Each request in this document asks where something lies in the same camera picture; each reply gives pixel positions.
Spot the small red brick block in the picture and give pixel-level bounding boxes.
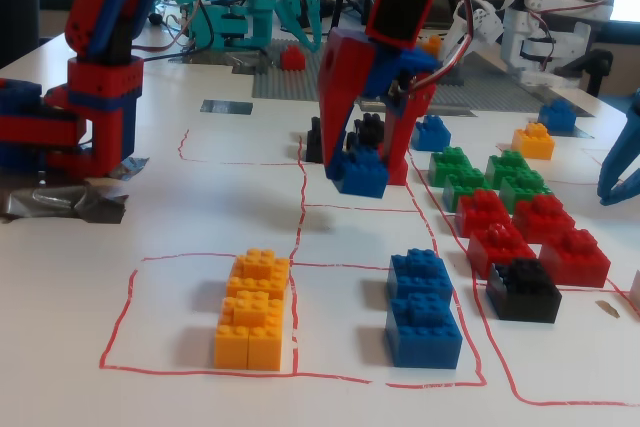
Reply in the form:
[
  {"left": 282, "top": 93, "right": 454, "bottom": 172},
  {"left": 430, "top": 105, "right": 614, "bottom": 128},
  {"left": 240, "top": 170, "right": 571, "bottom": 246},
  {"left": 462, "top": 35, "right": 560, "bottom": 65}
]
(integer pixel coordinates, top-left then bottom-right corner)
[{"left": 280, "top": 44, "right": 308, "bottom": 72}]

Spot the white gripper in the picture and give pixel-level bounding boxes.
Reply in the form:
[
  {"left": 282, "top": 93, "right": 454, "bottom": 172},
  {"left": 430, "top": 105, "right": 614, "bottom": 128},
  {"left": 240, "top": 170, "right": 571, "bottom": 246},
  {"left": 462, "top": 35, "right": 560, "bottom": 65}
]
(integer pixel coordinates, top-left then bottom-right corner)
[{"left": 442, "top": 0, "right": 505, "bottom": 66}]

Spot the brown paper scrap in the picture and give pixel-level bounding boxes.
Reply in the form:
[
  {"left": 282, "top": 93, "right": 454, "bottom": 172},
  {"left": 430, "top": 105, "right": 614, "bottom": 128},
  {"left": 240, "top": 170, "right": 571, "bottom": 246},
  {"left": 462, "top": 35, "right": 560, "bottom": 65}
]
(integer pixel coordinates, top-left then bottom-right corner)
[{"left": 594, "top": 299, "right": 622, "bottom": 320}]

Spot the green toy brick block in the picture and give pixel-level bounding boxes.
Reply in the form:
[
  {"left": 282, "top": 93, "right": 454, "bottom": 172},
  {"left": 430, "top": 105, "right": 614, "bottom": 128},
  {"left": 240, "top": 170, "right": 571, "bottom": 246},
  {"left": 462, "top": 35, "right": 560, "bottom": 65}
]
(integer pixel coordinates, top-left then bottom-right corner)
[
  {"left": 484, "top": 149, "right": 532, "bottom": 189},
  {"left": 498, "top": 169, "right": 554, "bottom": 216},
  {"left": 427, "top": 145, "right": 474, "bottom": 187},
  {"left": 442, "top": 166, "right": 492, "bottom": 213}
]

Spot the red blue gripper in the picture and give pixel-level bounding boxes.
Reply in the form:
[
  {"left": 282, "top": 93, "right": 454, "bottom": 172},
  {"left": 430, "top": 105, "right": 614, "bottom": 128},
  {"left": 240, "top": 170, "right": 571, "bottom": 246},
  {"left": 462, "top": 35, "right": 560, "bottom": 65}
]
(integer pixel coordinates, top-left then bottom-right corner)
[{"left": 278, "top": 0, "right": 444, "bottom": 182}]

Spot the yellow toy brick block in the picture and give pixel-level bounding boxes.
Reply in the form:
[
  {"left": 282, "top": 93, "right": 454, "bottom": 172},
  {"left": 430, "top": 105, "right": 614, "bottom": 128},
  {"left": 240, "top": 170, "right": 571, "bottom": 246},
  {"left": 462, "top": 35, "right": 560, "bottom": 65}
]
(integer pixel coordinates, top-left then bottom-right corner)
[
  {"left": 510, "top": 122, "right": 557, "bottom": 161},
  {"left": 225, "top": 246, "right": 292, "bottom": 302},
  {"left": 213, "top": 290, "right": 285, "bottom": 372}
]

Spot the blue toy brick block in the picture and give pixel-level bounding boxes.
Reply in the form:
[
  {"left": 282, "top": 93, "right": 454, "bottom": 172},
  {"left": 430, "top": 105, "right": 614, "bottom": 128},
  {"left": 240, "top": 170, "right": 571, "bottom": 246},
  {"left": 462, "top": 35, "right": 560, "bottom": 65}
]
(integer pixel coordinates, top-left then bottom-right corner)
[
  {"left": 538, "top": 99, "right": 578, "bottom": 138},
  {"left": 412, "top": 114, "right": 452, "bottom": 153},
  {"left": 383, "top": 291, "right": 464, "bottom": 370},
  {"left": 387, "top": 248, "right": 454, "bottom": 304},
  {"left": 327, "top": 145, "right": 391, "bottom": 200}
]

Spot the grey studded baseplate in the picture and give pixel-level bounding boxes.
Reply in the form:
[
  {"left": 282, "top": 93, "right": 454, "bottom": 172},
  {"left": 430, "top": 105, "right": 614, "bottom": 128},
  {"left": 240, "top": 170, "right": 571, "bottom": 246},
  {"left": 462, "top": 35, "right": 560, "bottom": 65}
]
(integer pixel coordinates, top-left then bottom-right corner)
[{"left": 252, "top": 39, "right": 596, "bottom": 118}]

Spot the black toy brick block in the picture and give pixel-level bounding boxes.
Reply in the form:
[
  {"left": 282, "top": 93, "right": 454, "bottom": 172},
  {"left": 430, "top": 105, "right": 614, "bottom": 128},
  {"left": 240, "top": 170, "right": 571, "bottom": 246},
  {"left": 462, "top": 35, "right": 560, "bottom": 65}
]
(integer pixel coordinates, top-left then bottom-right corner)
[
  {"left": 485, "top": 257, "right": 563, "bottom": 324},
  {"left": 305, "top": 115, "right": 326, "bottom": 165},
  {"left": 346, "top": 112, "right": 390, "bottom": 152}
]

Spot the grey flat strip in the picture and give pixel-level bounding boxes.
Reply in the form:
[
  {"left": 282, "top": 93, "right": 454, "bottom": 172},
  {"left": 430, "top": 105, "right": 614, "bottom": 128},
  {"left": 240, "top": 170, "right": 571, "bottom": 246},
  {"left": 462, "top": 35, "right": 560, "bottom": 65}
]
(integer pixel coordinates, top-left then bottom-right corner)
[{"left": 353, "top": 100, "right": 477, "bottom": 119}]

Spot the silver duct tape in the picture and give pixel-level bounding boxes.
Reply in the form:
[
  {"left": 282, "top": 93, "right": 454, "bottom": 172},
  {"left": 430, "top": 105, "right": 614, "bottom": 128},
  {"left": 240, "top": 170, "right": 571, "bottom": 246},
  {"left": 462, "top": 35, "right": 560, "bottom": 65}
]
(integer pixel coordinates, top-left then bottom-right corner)
[
  {"left": 167, "top": 49, "right": 274, "bottom": 76},
  {"left": 0, "top": 156, "right": 151, "bottom": 225}
]

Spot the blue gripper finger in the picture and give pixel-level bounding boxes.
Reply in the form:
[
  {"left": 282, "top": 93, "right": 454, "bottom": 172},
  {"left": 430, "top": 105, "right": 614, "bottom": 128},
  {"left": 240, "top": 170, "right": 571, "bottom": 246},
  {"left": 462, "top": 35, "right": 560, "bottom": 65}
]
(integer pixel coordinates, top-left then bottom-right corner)
[
  {"left": 599, "top": 174, "right": 640, "bottom": 207},
  {"left": 597, "top": 91, "right": 640, "bottom": 196}
]

